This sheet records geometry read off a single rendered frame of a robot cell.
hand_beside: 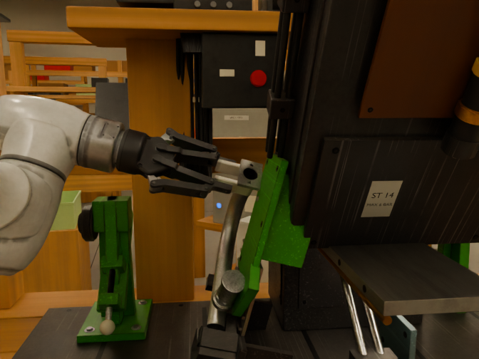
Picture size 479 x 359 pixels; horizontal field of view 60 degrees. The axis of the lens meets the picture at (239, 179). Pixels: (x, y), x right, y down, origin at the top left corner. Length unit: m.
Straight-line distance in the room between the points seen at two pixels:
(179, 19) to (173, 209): 0.42
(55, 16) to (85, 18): 10.15
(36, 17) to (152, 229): 10.24
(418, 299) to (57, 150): 0.55
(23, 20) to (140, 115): 10.22
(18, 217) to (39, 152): 0.11
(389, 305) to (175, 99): 0.66
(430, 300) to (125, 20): 0.70
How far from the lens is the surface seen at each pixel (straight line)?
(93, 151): 0.71
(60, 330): 0.97
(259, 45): 0.89
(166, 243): 1.02
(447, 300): 0.55
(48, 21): 11.04
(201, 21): 0.87
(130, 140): 0.71
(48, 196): 0.68
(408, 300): 0.53
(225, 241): 0.80
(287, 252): 0.66
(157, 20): 0.87
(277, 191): 0.62
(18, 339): 1.02
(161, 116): 0.98
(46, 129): 0.71
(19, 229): 0.65
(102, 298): 0.86
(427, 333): 0.97
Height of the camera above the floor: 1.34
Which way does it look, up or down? 9 degrees down
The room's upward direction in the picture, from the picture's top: straight up
